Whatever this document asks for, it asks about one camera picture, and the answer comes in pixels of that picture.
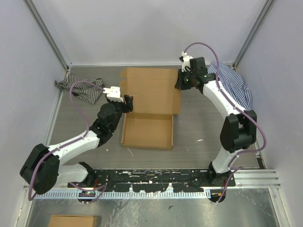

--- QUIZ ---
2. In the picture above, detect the brown cardboard box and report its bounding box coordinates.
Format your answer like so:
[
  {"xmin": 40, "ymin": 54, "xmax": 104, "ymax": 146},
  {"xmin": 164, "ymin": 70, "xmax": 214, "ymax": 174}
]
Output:
[{"xmin": 119, "ymin": 68, "xmax": 181, "ymax": 150}]

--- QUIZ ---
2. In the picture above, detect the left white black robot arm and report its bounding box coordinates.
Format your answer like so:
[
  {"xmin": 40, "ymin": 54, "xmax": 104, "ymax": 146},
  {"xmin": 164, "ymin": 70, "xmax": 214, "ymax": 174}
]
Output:
[{"xmin": 20, "ymin": 95, "xmax": 133, "ymax": 195}]

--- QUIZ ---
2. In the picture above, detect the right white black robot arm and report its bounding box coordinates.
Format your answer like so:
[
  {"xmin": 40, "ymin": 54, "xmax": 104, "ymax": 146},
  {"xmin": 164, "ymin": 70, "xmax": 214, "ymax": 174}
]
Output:
[{"xmin": 175, "ymin": 53, "xmax": 257, "ymax": 187}]

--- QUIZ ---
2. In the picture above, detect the small cardboard box foreground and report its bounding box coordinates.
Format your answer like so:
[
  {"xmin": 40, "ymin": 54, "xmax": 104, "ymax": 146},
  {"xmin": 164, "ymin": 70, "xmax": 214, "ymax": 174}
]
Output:
[{"xmin": 48, "ymin": 215, "xmax": 98, "ymax": 227}]

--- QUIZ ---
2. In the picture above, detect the black white striped cloth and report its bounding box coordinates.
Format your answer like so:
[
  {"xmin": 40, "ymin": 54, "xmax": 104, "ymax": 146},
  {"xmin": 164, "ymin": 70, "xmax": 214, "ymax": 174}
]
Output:
[{"xmin": 54, "ymin": 73, "xmax": 105, "ymax": 105}]

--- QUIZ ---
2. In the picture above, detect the blue white striped cloth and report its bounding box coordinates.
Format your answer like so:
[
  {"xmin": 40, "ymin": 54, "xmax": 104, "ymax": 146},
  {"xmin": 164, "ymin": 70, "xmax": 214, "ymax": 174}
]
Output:
[{"xmin": 219, "ymin": 62, "xmax": 253, "ymax": 111}]

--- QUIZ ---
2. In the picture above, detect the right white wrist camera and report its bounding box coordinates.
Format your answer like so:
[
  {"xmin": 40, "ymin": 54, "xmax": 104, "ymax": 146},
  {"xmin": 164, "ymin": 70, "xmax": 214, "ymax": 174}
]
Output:
[{"xmin": 179, "ymin": 52, "xmax": 193, "ymax": 72}]

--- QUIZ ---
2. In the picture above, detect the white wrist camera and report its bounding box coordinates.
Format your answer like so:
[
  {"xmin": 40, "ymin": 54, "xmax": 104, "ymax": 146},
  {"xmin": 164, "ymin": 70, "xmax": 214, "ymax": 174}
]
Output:
[
  {"xmin": 179, "ymin": 52, "xmax": 193, "ymax": 72},
  {"xmin": 103, "ymin": 86, "xmax": 124, "ymax": 102}
]

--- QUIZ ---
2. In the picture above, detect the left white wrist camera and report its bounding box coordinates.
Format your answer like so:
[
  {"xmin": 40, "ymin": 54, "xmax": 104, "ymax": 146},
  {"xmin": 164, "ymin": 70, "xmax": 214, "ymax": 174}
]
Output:
[{"xmin": 103, "ymin": 86, "xmax": 124, "ymax": 102}]

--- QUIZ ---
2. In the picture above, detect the left aluminium frame post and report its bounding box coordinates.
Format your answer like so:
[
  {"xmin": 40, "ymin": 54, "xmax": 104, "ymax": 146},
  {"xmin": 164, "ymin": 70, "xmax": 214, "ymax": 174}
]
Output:
[{"xmin": 24, "ymin": 0, "xmax": 70, "ymax": 70}]

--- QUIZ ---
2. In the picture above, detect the aluminium frame post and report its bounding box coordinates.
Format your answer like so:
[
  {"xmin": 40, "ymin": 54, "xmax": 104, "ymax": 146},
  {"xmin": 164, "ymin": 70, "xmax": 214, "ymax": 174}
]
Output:
[
  {"xmin": 232, "ymin": 0, "xmax": 276, "ymax": 69},
  {"xmin": 24, "ymin": 0, "xmax": 70, "ymax": 70}
]

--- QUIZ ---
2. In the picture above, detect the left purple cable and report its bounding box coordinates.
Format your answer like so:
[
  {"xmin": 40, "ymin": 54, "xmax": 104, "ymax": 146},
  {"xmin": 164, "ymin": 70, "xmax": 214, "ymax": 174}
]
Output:
[{"xmin": 27, "ymin": 81, "xmax": 106, "ymax": 201}]

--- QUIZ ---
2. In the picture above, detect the purple cable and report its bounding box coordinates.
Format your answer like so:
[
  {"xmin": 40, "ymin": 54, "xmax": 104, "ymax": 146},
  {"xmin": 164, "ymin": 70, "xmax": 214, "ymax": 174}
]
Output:
[
  {"xmin": 27, "ymin": 81, "xmax": 106, "ymax": 201},
  {"xmin": 183, "ymin": 42, "xmax": 268, "ymax": 204}
]

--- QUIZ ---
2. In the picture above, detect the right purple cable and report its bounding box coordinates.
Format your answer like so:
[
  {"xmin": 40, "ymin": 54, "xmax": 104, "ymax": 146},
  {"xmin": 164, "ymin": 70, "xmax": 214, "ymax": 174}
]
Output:
[{"xmin": 183, "ymin": 42, "xmax": 268, "ymax": 204}]

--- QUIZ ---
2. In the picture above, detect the right aluminium frame post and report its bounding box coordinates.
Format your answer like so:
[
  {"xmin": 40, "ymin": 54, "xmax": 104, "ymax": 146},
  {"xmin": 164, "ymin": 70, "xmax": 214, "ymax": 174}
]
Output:
[{"xmin": 232, "ymin": 0, "xmax": 276, "ymax": 69}]

